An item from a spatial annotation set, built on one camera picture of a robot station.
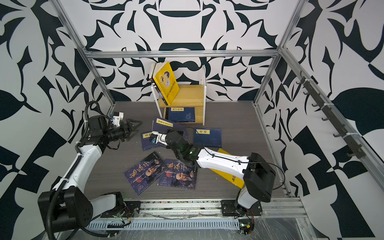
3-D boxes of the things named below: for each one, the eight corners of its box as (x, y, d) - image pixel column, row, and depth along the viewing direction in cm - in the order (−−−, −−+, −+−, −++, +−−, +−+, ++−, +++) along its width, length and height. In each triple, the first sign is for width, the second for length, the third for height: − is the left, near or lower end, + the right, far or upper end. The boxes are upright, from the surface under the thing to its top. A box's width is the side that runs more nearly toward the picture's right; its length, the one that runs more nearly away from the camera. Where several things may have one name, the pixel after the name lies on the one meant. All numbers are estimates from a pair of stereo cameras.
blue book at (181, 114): (168, 124, 107) (167, 119, 103) (169, 112, 115) (168, 107, 110) (195, 124, 108) (195, 120, 103) (194, 112, 115) (195, 107, 111)
